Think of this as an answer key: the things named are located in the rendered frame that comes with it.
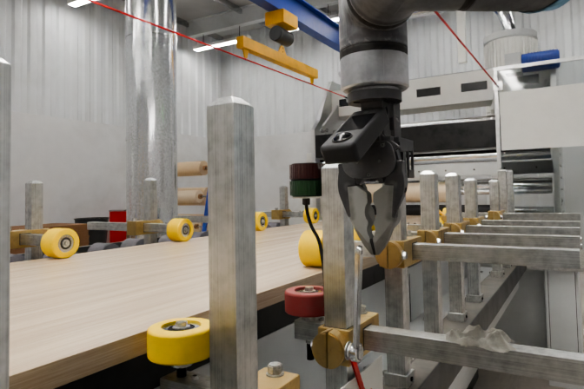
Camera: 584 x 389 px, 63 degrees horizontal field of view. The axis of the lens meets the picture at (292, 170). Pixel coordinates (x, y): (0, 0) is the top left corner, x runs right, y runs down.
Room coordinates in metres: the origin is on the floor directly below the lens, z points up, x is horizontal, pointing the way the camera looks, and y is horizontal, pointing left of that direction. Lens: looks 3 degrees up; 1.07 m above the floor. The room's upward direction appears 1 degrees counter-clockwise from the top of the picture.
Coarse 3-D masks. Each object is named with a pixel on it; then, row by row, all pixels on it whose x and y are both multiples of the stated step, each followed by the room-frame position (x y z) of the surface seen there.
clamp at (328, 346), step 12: (372, 312) 0.77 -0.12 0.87; (324, 324) 0.71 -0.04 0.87; (372, 324) 0.75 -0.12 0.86; (324, 336) 0.67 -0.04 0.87; (336, 336) 0.66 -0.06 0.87; (348, 336) 0.67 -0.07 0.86; (360, 336) 0.71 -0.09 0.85; (312, 348) 0.68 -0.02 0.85; (324, 348) 0.67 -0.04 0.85; (336, 348) 0.66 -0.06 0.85; (324, 360) 0.67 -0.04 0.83; (336, 360) 0.66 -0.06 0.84; (348, 360) 0.67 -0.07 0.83
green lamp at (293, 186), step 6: (294, 186) 0.71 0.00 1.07; (300, 186) 0.71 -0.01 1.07; (306, 186) 0.70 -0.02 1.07; (312, 186) 0.70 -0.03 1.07; (318, 186) 0.70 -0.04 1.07; (294, 192) 0.71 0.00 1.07; (300, 192) 0.71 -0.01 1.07; (306, 192) 0.70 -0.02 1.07; (312, 192) 0.70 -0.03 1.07; (318, 192) 0.70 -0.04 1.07
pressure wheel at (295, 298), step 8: (288, 288) 0.79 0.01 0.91; (296, 288) 0.79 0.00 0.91; (304, 288) 0.80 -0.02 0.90; (312, 288) 0.77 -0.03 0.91; (320, 288) 0.79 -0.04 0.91; (288, 296) 0.76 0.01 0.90; (296, 296) 0.75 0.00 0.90; (304, 296) 0.74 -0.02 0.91; (312, 296) 0.74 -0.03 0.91; (320, 296) 0.74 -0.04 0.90; (288, 304) 0.76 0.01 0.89; (296, 304) 0.75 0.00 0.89; (304, 304) 0.74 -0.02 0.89; (312, 304) 0.74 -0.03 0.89; (320, 304) 0.74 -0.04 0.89; (288, 312) 0.76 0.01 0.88; (296, 312) 0.75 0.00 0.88; (304, 312) 0.74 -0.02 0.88; (312, 312) 0.74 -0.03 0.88; (320, 312) 0.74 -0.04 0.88; (312, 320) 0.77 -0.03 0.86
